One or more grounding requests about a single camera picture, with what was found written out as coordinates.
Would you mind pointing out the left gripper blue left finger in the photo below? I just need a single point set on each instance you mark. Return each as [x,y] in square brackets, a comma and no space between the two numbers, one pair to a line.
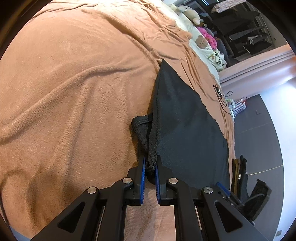
[140,180]

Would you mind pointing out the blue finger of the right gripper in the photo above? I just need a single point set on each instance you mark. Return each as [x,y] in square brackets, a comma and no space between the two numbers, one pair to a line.
[226,192]

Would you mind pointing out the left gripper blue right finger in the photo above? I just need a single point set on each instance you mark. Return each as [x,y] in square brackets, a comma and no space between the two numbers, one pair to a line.
[161,182]

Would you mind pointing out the black sleeveless shirt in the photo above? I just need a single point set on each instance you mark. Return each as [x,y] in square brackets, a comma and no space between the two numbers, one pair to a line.
[182,133]

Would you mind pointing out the stack of folded clothes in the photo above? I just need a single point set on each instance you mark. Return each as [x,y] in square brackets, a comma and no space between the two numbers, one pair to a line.
[239,178]

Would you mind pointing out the white bedside table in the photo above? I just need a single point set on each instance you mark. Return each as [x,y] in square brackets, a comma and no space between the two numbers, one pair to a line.
[232,106]

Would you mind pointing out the right pink curtain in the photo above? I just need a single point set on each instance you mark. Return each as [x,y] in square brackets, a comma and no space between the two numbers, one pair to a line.
[259,73]

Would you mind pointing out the brown fleece blanket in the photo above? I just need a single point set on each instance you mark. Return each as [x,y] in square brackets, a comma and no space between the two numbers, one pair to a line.
[72,80]

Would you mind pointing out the bear print pillow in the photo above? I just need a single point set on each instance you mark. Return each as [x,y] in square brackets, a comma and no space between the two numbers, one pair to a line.
[213,55]

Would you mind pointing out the pink garment pile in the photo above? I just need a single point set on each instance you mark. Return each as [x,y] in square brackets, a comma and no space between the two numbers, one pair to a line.
[209,37]

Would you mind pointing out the beige plush toy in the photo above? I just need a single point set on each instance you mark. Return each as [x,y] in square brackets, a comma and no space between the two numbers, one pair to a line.
[190,13]

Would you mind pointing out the hanging floral garment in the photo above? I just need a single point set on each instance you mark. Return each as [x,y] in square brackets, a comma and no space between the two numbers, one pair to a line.
[225,5]

